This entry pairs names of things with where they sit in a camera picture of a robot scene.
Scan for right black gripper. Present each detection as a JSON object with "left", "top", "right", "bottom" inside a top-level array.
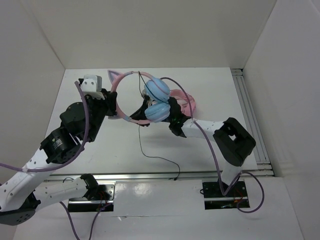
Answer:
[{"left": 128, "top": 99, "right": 173, "bottom": 127}]

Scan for right side aluminium rail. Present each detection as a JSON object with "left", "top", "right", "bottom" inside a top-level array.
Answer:
[{"left": 230, "top": 68, "right": 275, "bottom": 177}]

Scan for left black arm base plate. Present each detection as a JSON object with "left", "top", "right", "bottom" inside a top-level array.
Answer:
[{"left": 69, "top": 182, "right": 115, "bottom": 202}]

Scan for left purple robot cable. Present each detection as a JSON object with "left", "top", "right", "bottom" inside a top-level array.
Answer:
[{"left": 0, "top": 80, "right": 112, "bottom": 240}]

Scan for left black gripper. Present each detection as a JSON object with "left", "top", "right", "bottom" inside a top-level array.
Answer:
[{"left": 81, "top": 88, "right": 118, "bottom": 142}]

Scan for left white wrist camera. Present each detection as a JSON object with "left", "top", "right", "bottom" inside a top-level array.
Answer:
[{"left": 78, "top": 75, "right": 105, "bottom": 100}]

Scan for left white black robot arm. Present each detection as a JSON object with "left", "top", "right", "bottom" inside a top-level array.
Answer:
[{"left": 0, "top": 89, "right": 117, "bottom": 226}]

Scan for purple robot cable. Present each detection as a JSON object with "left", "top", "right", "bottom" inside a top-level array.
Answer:
[
  {"left": 0, "top": 80, "right": 112, "bottom": 240},
  {"left": 159, "top": 76, "right": 265, "bottom": 214}
]

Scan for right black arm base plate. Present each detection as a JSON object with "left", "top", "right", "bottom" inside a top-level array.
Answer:
[{"left": 199, "top": 181, "right": 248, "bottom": 198}]

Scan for front aluminium rail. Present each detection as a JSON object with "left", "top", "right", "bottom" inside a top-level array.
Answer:
[{"left": 44, "top": 171, "right": 218, "bottom": 182}]

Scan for blue pink cat-ear headphones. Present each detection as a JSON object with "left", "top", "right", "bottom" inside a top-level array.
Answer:
[{"left": 108, "top": 70, "right": 171, "bottom": 126}]

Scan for thin black headphone cable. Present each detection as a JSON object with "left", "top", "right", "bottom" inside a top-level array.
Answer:
[{"left": 137, "top": 71, "right": 181, "bottom": 181}]

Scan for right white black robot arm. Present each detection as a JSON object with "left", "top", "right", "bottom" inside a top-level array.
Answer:
[{"left": 129, "top": 96, "right": 256, "bottom": 196}]

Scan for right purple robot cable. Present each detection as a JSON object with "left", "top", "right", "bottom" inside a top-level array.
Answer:
[{"left": 159, "top": 76, "right": 265, "bottom": 214}]

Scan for aluminium rail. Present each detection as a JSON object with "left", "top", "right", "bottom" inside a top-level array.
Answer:
[
  {"left": 44, "top": 171, "right": 218, "bottom": 182},
  {"left": 230, "top": 68, "right": 275, "bottom": 177}
]

